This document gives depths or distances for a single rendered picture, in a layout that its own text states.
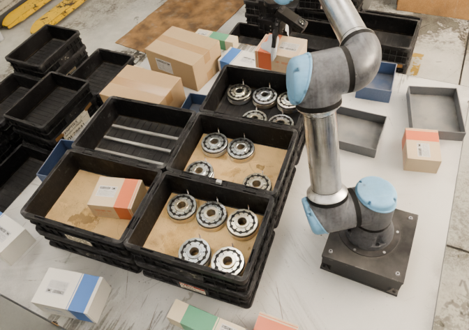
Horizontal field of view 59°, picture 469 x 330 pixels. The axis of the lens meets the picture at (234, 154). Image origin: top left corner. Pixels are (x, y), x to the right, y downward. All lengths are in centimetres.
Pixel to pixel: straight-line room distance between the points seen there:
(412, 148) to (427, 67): 174
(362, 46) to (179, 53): 118
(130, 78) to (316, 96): 115
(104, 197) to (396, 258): 97
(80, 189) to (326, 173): 93
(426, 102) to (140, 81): 128
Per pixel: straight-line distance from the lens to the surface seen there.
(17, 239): 170
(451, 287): 233
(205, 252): 132
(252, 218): 136
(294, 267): 145
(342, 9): 118
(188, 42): 211
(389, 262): 138
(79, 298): 146
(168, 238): 140
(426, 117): 194
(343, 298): 142
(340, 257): 137
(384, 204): 121
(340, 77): 100
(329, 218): 119
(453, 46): 365
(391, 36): 276
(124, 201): 144
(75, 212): 158
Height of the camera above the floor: 202
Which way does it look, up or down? 49 degrees down
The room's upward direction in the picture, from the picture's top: 9 degrees counter-clockwise
